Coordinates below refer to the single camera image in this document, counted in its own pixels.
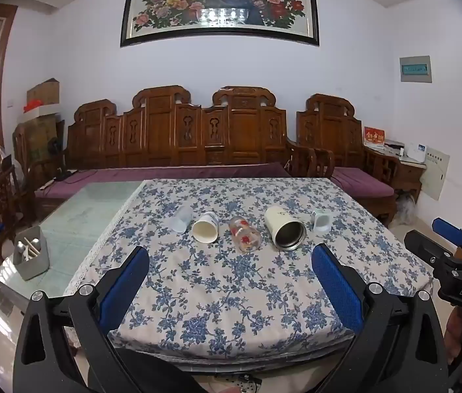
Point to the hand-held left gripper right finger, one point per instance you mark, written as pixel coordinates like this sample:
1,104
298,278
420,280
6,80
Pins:
337,290

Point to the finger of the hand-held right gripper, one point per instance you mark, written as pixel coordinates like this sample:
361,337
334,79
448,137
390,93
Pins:
425,247
448,230

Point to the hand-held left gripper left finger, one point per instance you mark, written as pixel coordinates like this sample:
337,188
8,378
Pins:
126,282

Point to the small pale green cup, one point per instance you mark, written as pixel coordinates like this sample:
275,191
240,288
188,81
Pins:
321,220

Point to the translucent plastic cup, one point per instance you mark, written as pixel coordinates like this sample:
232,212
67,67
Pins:
182,219

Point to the white paper cup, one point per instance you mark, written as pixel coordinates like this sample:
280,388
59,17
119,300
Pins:
205,230

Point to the red flower glass cup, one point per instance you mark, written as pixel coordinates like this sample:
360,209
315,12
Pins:
245,234

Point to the clear plastic bag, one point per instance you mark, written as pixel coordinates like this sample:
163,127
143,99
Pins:
406,209

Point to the white metal panel board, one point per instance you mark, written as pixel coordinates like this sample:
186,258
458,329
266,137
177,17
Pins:
433,174

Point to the wooden side table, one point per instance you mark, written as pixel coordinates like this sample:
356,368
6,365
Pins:
403,174

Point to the cream steel-lined mug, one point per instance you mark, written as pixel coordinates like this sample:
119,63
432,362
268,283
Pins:
282,228

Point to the white desk phone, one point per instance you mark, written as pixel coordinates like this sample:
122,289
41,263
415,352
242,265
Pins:
416,150

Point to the short purple seat cushion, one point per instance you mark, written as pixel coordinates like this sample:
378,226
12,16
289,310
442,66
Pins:
362,182

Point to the blue floral tablecloth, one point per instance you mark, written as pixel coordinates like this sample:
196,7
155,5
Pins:
223,294

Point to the grey plastic utensil holder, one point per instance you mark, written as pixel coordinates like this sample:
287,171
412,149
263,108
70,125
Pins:
30,260

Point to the long purple seat cushion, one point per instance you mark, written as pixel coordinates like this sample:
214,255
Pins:
132,176

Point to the red card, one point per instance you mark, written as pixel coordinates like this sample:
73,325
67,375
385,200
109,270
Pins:
373,137

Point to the carved wooden armchair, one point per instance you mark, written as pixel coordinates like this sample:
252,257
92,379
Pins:
337,131

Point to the carved wooden sofa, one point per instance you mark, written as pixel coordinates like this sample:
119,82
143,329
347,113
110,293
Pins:
173,135

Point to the large taped cardboard box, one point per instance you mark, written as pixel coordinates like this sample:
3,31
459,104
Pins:
42,139

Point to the white flat box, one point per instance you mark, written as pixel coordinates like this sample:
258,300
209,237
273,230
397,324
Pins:
40,112

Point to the brown cardboard box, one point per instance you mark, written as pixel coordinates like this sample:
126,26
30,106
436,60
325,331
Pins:
43,92

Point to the framed peacock flower painting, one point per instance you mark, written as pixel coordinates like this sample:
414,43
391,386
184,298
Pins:
218,4

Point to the wall electrical panel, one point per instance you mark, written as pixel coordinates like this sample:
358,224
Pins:
415,68

